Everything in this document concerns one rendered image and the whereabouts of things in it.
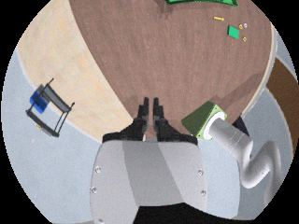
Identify green bin rack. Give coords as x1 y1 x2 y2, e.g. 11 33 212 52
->
165 0 238 7

